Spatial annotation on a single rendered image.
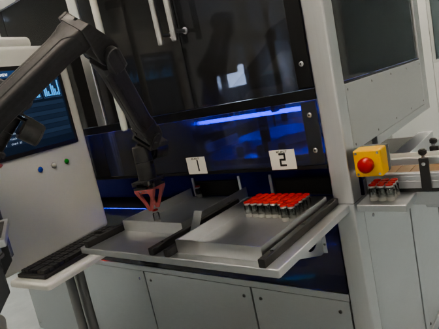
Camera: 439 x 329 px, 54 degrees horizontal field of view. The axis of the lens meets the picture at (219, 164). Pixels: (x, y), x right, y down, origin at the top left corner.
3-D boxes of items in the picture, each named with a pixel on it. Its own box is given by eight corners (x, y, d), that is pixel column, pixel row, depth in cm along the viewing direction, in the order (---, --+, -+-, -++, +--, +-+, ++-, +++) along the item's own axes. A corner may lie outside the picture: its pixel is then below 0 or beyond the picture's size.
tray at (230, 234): (250, 207, 136) (248, 196, 135) (328, 208, 119) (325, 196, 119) (178, 252, 110) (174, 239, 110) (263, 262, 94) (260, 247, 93)
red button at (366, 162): (362, 170, 114) (359, 156, 114) (377, 170, 112) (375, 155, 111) (357, 174, 111) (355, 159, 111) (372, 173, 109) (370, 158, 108)
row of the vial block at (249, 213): (248, 215, 128) (245, 200, 127) (303, 217, 116) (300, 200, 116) (244, 217, 126) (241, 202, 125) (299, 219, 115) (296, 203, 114)
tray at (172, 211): (192, 196, 165) (190, 188, 165) (247, 196, 149) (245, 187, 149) (125, 230, 140) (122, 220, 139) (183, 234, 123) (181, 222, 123)
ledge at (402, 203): (373, 195, 129) (372, 188, 128) (420, 194, 121) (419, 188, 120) (357, 211, 118) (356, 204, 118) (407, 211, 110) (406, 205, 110)
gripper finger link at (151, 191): (168, 205, 139) (161, 177, 138) (157, 212, 132) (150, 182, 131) (149, 207, 141) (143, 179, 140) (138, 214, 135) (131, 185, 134)
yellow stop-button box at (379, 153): (364, 170, 120) (361, 145, 119) (391, 168, 116) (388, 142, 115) (355, 177, 115) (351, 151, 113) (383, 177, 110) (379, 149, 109)
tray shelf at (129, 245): (183, 201, 169) (182, 197, 168) (359, 202, 125) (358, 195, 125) (81, 252, 132) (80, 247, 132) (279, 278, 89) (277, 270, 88)
